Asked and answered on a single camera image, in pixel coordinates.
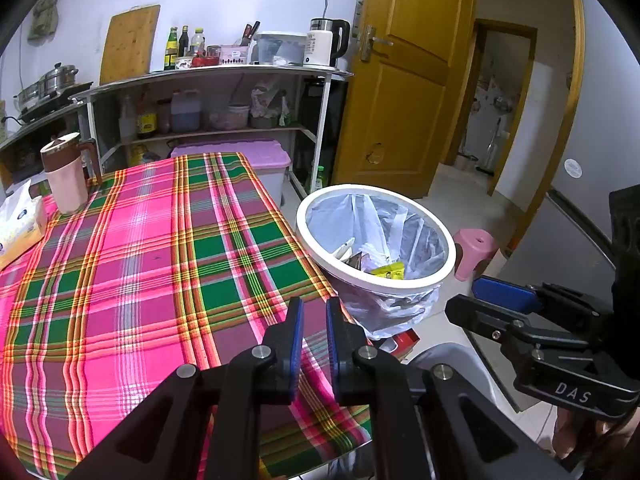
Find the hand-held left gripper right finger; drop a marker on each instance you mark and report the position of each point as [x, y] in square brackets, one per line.
[331, 350]

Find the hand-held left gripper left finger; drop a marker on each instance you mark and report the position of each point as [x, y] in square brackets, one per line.
[298, 340]

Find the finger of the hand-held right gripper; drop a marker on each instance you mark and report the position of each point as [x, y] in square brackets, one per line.
[475, 312]
[505, 294]

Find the white round trash bin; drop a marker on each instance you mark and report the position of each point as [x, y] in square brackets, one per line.
[350, 284]

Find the brown coffee sachet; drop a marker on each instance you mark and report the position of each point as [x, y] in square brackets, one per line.
[357, 261]

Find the yellow snack wrapper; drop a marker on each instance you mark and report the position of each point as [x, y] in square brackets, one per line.
[390, 271]

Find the long white sachet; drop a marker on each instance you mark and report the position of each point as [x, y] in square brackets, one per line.
[345, 249]

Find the person's right hand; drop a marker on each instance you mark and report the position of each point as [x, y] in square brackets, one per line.
[570, 435]

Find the pink plastic stool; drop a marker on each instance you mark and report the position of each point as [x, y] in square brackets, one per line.
[475, 245]

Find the red white box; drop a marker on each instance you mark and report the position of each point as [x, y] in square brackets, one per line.
[400, 345]

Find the clear plastic bin liner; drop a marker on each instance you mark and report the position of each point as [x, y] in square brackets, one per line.
[380, 220]

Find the pink green plaid tablecloth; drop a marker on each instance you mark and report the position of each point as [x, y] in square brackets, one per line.
[150, 285]

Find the storage box with pink lid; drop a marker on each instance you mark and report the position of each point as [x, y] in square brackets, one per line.
[240, 152]

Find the wooden door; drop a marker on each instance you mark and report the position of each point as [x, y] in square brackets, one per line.
[410, 85]

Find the round plastic tub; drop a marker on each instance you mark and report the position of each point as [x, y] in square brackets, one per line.
[229, 117]

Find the white plastic bags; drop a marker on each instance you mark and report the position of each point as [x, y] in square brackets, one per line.
[267, 105]

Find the dark liquid plastic jug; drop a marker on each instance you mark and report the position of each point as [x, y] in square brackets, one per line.
[185, 112]

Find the brown bottle with yellow label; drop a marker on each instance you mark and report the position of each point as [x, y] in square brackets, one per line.
[146, 120]

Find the pink brown pitcher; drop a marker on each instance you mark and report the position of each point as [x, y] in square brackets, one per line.
[67, 185]

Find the white plastic bottle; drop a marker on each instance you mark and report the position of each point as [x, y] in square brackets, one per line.
[127, 120]

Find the metal shelf unit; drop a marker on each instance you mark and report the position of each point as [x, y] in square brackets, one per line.
[200, 72]

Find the clear lidded container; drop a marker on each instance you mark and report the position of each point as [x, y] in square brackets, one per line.
[280, 50]

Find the pink utensil caddy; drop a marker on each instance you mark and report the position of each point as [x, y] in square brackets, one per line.
[234, 55]

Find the white electric kettle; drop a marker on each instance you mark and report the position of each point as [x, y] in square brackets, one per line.
[317, 47]

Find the yellow white tissue pack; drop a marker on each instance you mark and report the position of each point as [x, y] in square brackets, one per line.
[20, 230]

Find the kitchen knives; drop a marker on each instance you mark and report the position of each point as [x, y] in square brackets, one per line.
[250, 34]

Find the clear oil bottle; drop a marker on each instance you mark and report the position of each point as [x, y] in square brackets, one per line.
[198, 42]

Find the green bottle with yellow label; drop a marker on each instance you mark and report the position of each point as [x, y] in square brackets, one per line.
[171, 52]

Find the dark sauce bottle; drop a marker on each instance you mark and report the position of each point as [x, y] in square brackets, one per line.
[184, 42]

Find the wooden cutting board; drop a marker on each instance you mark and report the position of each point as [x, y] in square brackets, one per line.
[130, 45]

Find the side counter shelf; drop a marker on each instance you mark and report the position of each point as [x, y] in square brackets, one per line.
[30, 130]

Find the green hanging cloth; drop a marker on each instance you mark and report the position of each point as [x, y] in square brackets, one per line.
[44, 20]

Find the round wall sticker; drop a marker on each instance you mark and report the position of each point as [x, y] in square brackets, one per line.
[573, 167]

